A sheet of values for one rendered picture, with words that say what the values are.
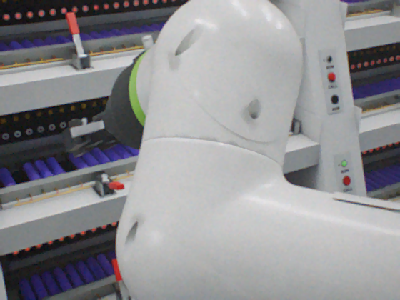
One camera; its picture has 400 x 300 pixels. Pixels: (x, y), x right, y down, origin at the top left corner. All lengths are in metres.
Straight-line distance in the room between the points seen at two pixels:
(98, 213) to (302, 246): 0.59
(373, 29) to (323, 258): 0.90
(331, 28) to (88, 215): 0.58
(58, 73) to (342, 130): 0.56
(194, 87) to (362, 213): 0.13
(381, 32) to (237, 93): 0.88
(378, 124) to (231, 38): 0.87
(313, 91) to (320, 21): 0.13
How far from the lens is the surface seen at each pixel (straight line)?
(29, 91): 0.85
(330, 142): 1.11
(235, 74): 0.36
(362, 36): 1.19
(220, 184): 0.34
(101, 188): 0.89
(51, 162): 0.98
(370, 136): 1.19
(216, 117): 0.35
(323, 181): 1.12
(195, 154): 0.35
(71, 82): 0.87
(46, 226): 0.88
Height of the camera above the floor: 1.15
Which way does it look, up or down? 5 degrees down
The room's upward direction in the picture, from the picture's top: 10 degrees counter-clockwise
